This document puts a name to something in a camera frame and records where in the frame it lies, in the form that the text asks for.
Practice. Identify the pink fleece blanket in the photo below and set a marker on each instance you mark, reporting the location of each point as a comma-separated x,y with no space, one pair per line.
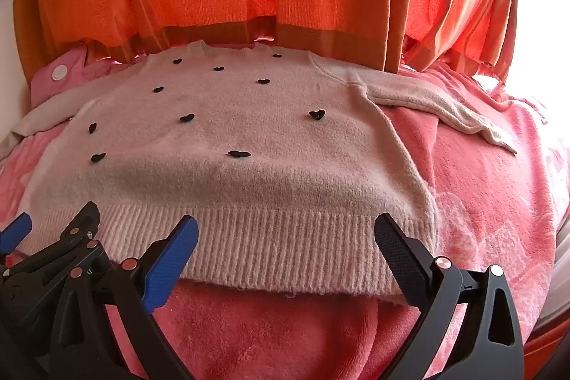
481,211

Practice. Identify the pink cushion with white button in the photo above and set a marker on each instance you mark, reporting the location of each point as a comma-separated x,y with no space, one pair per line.
67,70

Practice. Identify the pale pink sweater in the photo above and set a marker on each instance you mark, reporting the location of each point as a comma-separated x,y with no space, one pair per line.
249,166

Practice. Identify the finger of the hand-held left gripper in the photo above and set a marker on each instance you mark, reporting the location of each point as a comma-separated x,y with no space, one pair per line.
78,231
15,228

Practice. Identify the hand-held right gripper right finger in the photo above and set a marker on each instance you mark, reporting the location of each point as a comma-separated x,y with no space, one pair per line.
398,255

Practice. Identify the bright window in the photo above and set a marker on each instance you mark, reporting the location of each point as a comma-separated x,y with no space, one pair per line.
543,15

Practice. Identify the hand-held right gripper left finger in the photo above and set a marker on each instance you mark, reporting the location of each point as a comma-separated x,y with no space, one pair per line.
172,257

